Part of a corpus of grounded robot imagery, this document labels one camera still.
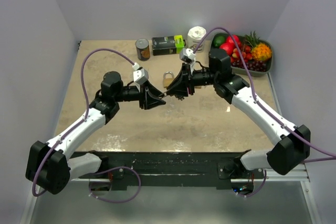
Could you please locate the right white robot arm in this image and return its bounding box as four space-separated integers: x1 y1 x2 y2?
166 48 311 178

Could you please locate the grey fruit tray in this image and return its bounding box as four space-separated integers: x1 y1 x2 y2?
209 32 273 77

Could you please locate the black and green box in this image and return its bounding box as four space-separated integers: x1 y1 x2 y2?
152 35 186 56

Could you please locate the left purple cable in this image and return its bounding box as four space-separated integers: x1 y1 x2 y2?
31 48 140 197

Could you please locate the aluminium rail frame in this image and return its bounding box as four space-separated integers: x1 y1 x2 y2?
31 89 317 223

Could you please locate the red apple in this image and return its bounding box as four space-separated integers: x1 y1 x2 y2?
219 35 241 56

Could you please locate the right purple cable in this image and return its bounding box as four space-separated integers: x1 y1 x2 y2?
193 27 336 162

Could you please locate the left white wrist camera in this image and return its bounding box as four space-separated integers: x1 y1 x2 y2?
133 68 149 85

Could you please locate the dark tin can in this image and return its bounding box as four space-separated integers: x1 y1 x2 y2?
135 38 150 61

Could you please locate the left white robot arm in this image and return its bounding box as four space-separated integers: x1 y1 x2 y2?
26 69 166 197

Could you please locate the green lime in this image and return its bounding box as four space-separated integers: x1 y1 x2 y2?
212 34 226 48

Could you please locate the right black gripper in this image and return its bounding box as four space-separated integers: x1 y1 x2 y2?
167 63 218 97

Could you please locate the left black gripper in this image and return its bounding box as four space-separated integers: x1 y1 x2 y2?
114 79 166 110

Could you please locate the dark grape bunch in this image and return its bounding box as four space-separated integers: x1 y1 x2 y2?
231 59 268 72

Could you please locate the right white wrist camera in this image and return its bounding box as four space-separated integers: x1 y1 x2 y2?
179 48 196 64

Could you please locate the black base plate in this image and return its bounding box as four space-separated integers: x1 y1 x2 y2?
81 152 264 190

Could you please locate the white paper cup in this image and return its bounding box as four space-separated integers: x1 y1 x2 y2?
187 26 206 50

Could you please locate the purple cable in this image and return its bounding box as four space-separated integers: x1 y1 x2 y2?
31 48 140 197
193 27 336 162

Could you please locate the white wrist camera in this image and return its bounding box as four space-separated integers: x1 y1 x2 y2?
179 48 196 64
133 68 149 85

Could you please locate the orange pineapple toy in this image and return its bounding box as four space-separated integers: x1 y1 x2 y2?
245 31 272 62

